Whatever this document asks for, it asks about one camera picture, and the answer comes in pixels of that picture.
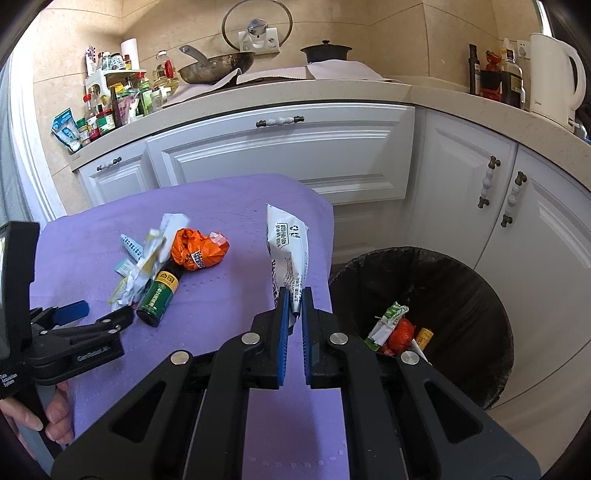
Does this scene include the black-lined trash bin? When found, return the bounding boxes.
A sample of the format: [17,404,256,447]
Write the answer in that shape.
[328,247,515,411]

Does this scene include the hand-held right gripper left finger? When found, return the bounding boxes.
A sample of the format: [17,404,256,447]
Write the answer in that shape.
[50,286,294,480]

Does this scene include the slim dark oil bottle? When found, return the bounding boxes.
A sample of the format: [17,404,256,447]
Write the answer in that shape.
[468,44,482,95]

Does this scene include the white wall lid holder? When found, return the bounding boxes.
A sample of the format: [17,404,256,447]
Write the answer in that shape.
[238,27,280,52]

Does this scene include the white condiment rack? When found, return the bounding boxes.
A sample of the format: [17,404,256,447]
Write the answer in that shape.
[85,69,147,100]

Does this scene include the black lidded pot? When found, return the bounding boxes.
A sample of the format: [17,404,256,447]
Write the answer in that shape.
[300,40,352,64]

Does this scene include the large dark sauce bottle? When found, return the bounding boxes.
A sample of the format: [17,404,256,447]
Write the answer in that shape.
[500,48,525,110]

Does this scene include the steel wok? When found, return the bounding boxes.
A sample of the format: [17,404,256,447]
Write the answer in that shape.
[178,45,256,85]

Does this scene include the person's left hand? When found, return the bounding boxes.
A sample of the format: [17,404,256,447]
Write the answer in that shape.
[0,381,75,446]

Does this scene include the white electric kettle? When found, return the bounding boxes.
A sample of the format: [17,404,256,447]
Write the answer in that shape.
[529,33,587,132]

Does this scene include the white wrappers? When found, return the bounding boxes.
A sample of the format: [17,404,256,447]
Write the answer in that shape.
[110,231,168,311]

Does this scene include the dark bottle green label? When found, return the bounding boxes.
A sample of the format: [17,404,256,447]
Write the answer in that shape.
[136,268,183,328]

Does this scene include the narrow white cabinet door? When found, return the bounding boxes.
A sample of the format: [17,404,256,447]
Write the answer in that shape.
[411,111,520,273]

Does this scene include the white stove cover cloth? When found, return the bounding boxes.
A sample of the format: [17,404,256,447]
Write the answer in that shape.
[161,59,398,106]

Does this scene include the cluster of condiment bottles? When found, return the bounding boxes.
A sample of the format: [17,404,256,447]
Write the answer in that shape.
[76,46,181,146]

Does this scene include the glass pot lid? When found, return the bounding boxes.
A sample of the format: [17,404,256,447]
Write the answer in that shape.
[222,0,294,51]

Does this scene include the paper towel roll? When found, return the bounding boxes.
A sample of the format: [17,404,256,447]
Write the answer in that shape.
[121,38,139,71]

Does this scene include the white black-print packet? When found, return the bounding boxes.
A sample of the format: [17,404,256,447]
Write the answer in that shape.
[265,204,309,333]

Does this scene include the wide white drawer front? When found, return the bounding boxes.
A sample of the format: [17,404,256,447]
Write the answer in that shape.
[145,105,416,206]

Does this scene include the small white cabinet door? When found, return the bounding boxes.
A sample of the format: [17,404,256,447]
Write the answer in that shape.
[78,138,153,206]

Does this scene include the purple tablecloth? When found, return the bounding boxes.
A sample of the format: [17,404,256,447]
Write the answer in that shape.
[28,173,349,480]

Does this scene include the white plastic wrapper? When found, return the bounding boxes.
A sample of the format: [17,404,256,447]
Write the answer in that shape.
[157,212,189,243]

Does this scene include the white green-print wrapper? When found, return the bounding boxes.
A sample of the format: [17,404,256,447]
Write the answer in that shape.
[365,302,409,354]

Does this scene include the blue seasoning packet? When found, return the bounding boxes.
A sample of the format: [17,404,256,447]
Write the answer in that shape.
[51,108,84,153]

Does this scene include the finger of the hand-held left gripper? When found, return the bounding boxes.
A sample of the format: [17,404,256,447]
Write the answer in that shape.
[51,305,134,340]
[30,301,88,333]

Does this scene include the red plastic bag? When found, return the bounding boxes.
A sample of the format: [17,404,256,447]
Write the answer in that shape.
[387,318,416,356]

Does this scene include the orange wrapper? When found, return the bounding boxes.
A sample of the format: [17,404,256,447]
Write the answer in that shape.
[171,227,230,271]

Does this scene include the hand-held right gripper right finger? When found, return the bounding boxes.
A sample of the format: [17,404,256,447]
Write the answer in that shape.
[302,287,541,480]

